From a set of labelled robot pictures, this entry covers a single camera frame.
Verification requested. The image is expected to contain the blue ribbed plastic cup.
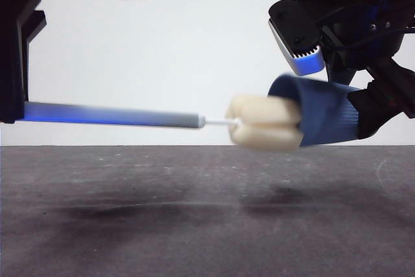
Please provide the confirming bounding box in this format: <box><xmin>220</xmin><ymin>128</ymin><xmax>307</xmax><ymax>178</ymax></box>
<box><xmin>268</xmin><ymin>73</ymin><xmax>361</xmax><ymax>149</ymax></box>

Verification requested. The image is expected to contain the grey-handled sponge cup brush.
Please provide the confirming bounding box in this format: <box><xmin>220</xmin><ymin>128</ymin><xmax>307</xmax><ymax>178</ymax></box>
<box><xmin>23</xmin><ymin>93</ymin><xmax>305</xmax><ymax>152</ymax></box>

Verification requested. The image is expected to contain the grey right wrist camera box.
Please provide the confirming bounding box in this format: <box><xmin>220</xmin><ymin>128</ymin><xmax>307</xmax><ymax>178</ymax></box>
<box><xmin>268</xmin><ymin>0</ymin><xmax>326</xmax><ymax>77</ymax></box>

